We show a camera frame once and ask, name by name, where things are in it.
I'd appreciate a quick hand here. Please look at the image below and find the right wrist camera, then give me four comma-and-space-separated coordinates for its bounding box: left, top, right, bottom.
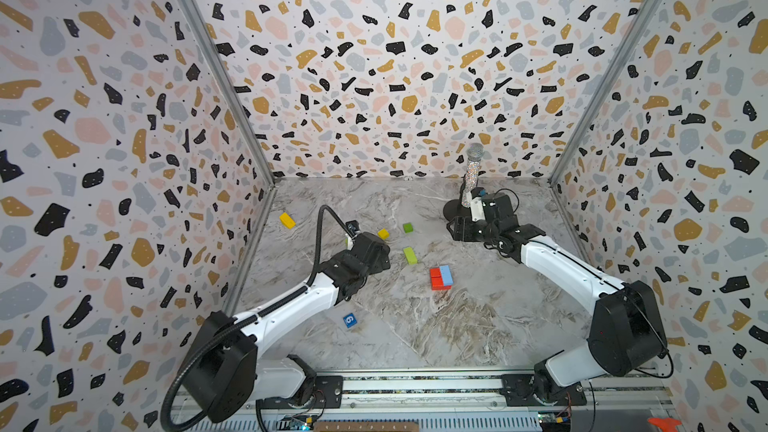
467, 187, 487, 222

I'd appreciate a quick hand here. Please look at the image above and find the glitter microphone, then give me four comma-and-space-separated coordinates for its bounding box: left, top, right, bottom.
460, 143, 484, 208

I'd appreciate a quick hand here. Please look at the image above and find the blue number six cube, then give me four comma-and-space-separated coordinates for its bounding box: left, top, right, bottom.
343, 313, 357, 328

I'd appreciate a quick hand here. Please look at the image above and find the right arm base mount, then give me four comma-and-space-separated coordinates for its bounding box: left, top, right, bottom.
500, 373, 588, 407

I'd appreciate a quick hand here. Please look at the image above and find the lime green block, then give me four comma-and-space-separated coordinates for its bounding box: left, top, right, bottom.
403, 247, 418, 265

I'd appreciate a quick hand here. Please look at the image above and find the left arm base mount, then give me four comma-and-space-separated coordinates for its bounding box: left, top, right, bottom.
262, 375, 344, 412

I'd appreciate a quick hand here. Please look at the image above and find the yellow flat rectangular block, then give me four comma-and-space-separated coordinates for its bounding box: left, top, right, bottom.
279, 213, 296, 229

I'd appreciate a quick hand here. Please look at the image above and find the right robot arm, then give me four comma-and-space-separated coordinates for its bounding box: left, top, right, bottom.
443, 193, 671, 403

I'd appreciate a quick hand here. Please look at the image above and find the light blue block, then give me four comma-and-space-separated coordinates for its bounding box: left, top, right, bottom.
439, 265, 453, 287

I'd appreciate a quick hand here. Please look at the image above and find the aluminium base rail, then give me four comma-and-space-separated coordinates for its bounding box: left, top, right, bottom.
161, 367, 679, 432

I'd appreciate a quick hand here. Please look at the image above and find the red clamp handle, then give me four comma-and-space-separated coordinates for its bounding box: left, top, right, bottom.
647, 417, 682, 432

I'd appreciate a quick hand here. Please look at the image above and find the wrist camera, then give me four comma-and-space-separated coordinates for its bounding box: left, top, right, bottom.
345, 220, 360, 250
467, 187, 487, 222

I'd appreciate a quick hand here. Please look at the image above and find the black round microphone stand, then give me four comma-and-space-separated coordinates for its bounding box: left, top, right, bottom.
443, 199, 472, 226

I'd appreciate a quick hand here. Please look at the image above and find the black corrugated cable hose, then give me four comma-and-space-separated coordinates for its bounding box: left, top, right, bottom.
159, 204, 355, 432

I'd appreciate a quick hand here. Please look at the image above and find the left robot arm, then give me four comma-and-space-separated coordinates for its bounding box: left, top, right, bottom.
160, 232, 390, 431

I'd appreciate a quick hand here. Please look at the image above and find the wooden strip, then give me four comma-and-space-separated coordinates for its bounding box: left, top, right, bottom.
313, 420, 420, 432

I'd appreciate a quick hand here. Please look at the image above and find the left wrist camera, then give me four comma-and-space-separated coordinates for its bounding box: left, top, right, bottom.
345, 220, 360, 250

